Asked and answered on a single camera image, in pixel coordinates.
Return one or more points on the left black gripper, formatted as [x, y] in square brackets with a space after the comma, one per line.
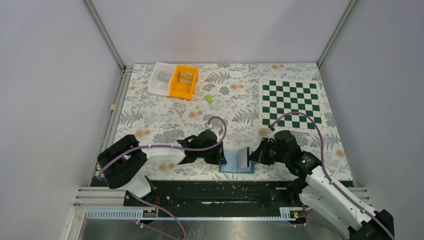
[219, 158]

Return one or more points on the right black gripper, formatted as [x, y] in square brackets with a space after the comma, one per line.
[260, 156]

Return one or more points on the blue card holder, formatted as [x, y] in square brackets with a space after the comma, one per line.
[232, 166]

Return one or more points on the white card with black stripe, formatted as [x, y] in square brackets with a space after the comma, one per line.
[243, 158]

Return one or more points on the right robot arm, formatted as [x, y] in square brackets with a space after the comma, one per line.
[317, 189]

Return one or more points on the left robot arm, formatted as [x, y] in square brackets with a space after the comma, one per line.
[121, 164]

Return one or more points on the green white chessboard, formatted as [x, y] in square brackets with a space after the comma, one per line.
[280, 96]

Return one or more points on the small green block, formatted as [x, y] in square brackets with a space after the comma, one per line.
[209, 99]

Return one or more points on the orange plastic bin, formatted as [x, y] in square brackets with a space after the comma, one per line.
[183, 91]

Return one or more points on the tan item in orange bin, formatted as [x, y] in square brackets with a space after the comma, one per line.
[186, 77]

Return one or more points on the white plastic bin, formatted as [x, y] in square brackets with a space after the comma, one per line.
[157, 87]

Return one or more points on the grey item in white bin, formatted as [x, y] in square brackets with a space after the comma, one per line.
[163, 76]

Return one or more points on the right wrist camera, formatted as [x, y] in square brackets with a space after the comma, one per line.
[273, 129]

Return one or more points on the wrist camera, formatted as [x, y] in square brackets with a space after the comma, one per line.
[273, 129]
[217, 131]

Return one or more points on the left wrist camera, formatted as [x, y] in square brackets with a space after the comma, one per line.
[217, 131]

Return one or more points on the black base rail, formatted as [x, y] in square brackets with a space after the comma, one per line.
[226, 199]

